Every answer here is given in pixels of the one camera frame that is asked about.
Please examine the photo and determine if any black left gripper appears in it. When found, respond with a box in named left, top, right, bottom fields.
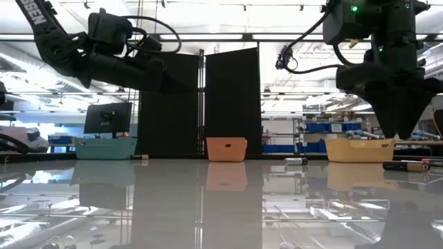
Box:
left=81, top=53, right=167, bottom=93

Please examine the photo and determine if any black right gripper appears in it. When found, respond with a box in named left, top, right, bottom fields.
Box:
left=336, top=15, right=443, bottom=140

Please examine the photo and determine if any orange plastic bin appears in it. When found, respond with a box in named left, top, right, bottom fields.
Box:
left=206, top=136, right=248, bottom=163

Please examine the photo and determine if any silver Energizer battery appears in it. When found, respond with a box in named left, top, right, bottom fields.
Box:
left=284, top=157, right=309, bottom=166

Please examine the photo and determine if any wooden workbench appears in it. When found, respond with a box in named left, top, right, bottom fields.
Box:
left=394, top=140, right=443, bottom=147

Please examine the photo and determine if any yellow plastic bin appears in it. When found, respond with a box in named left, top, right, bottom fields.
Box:
left=324, top=138, right=396, bottom=164

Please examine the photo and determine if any black monitor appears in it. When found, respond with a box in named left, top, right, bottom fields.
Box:
left=84, top=102, right=133, bottom=139

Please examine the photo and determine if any black folding screen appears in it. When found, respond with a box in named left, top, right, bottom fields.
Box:
left=137, top=47, right=263, bottom=156

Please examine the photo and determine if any teal plastic bin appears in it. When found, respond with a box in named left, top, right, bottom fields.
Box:
left=73, top=136, right=138, bottom=160

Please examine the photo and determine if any metal shelving rack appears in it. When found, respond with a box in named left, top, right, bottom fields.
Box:
left=261, top=117, right=368, bottom=155

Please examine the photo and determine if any blue box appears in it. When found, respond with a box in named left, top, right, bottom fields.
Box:
left=47, top=134, right=75, bottom=146

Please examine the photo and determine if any person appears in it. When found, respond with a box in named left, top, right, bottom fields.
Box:
left=21, top=127, right=51, bottom=154

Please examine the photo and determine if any black curved chair part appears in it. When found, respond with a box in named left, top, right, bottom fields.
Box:
left=0, top=133, right=31, bottom=155

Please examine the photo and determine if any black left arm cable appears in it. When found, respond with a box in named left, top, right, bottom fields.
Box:
left=119, top=15, right=183, bottom=55

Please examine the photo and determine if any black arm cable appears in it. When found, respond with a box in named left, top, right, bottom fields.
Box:
left=119, top=15, right=183, bottom=55
left=280, top=6, right=347, bottom=75

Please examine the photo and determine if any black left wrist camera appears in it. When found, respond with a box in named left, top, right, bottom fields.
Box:
left=88, top=7, right=134, bottom=56

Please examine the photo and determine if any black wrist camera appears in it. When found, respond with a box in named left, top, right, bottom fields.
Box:
left=323, top=0, right=374, bottom=46
left=88, top=7, right=134, bottom=56

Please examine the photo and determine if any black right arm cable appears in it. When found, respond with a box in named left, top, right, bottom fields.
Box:
left=280, top=6, right=347, bottom=75

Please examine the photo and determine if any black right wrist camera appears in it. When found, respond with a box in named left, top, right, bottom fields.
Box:
left=323, top=0, right=374, bottom=46

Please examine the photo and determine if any black overhead camera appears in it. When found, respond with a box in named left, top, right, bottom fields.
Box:
left=275, top=44, right=299, bottom=72

